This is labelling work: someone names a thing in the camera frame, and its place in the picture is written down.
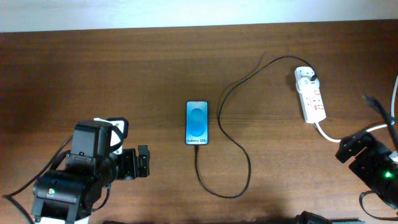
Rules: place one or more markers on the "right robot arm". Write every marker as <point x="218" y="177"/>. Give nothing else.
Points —
<point x="372" y="164"/>

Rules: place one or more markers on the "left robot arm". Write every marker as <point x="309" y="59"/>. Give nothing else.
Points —
<point x="67" y="192"/>

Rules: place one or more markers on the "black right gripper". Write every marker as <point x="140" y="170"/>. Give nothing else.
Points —
<point x="352" y="146"/>

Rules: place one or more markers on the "white usb charger adapter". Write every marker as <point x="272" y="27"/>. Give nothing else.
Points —
<point x="305" y="85"/>

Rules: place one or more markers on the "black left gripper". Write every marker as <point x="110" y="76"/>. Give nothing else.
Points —
<point x="130" y="170"/>

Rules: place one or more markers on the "blue screen smartphone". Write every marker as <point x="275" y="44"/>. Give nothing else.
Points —
<point x="196" y="123"/>

